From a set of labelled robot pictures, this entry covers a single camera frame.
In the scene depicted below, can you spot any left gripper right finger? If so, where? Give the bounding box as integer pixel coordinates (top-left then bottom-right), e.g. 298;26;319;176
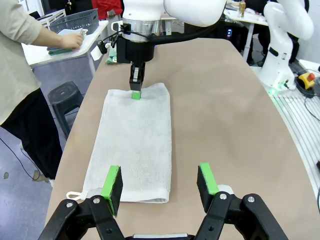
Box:
193;162;289;240

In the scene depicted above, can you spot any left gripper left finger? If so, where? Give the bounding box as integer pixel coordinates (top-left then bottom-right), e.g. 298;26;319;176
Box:
37;164;126;240

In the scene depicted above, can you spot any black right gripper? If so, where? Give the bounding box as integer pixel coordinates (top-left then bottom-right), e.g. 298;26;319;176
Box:
116;37;156;101

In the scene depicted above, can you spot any mint green towel with label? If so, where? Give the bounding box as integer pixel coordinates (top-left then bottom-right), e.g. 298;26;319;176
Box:
105;48;118;65

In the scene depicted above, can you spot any white grey towel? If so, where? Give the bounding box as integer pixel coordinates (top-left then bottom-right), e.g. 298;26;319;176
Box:
66;82;173;204

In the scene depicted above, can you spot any light blue towel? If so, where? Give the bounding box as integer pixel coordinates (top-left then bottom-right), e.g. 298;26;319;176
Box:
46;28;85;52

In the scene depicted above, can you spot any grey plastic basket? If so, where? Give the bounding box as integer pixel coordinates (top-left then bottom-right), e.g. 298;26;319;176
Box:
48;8;100;35

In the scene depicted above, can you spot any person's right hand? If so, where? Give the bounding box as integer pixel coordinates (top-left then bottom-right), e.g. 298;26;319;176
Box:
59;32;85;50

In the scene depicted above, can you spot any white paper tag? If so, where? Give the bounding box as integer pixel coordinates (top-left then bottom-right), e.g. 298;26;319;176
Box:
90;46;104;61

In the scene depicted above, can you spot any black plastic stool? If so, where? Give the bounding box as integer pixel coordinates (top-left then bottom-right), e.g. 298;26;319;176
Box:
47;80;85;141

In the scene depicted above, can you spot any folded green towel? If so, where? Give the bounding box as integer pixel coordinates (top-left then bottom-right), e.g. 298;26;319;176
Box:
48;48;74;56

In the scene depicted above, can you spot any white side table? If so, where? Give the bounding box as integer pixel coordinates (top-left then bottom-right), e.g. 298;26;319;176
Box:
21;19;110;83

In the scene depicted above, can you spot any black computer with blue light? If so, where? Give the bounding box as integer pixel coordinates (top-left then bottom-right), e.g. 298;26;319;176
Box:
219;21;237;42

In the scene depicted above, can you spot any person in beige shirt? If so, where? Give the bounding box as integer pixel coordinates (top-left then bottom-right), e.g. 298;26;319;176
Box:
0;0;63;182

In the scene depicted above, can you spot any brown bottle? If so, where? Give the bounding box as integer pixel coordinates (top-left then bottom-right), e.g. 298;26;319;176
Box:
238;0;248;17

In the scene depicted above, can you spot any white desk with bottle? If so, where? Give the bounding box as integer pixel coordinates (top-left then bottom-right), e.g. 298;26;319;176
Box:
223;7;270;63

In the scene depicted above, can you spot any yellow emergency stop button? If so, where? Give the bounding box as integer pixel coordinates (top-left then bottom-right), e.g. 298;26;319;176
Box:
298;69;318;91

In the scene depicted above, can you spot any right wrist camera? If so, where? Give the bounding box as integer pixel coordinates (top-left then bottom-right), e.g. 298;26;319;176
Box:
96;37;118;55

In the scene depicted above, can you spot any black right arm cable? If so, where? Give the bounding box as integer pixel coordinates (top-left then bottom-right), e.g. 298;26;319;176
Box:
147;18;227;46

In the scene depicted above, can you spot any black cable at stop button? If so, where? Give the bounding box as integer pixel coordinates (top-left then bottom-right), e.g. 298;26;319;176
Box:
294;74;320;100

